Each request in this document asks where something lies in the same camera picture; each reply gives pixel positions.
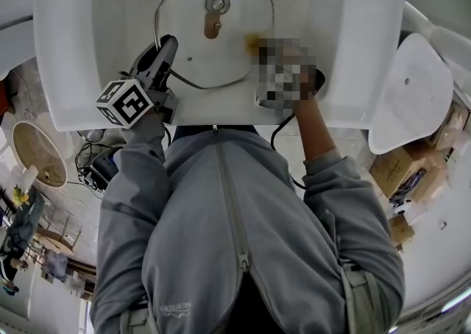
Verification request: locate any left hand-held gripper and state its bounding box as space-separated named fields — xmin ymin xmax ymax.
xmin=96 ymin=34 xmax=180 ymax=129

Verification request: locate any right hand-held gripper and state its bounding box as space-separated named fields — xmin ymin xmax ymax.
xmin=253 ymin=38 xmax=327 ymax=116

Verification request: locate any yellow brown scrub sponge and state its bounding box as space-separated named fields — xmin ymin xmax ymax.
xmin=244 ymin=32 xmax=261 ymax=56

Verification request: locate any glass pot lid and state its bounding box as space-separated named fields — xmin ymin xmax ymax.
xmin=153 ymin=0 xmax=276 ymax=90

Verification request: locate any person's right forearm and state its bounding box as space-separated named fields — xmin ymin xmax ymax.
xmin=293 ymin=93 xmax=369 ymax=193

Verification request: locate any person's left forearm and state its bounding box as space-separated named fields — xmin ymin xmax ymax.
xmin=112 ymin=110 xmax=171 ymax=201

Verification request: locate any chrome sink drain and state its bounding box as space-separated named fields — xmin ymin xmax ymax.
xmin=205 ymin=0 xmax=230 ymax=14

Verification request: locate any white ceramic sink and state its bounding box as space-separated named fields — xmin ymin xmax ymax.
xmin=32 ymin=0 xmax=414 ymax=133

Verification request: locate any white loose wash basin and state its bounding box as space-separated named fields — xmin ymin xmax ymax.
xmin=368 ymin=32 xmax=455 ymax=155

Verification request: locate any large cardboard box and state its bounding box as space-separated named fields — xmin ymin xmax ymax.
xmin=369 ymin=143 xmax=449 ymax=205

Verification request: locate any round wooden table top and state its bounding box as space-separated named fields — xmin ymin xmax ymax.
xmin=12 ymin=121 xmax=69 ymax=189

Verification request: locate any grey zip jacket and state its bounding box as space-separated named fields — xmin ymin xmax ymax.
xmin=89 ymin=124 xmax=406 ymax=334

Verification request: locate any small cardboard box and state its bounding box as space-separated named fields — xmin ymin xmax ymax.
xmin=387 ymin=214 xmax=416 ymax=253

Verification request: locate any wooden stool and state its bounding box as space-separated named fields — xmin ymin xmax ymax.
xmin=34 ymin=214 xmax=81 ymax=257

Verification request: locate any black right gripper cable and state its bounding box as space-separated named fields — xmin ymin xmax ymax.
xmin=270 ymin=113 xmax=308 ymax=191

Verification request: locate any black device with cables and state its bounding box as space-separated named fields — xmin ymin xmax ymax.
xmin=74 ymin=140 xmax=120 ymax=194

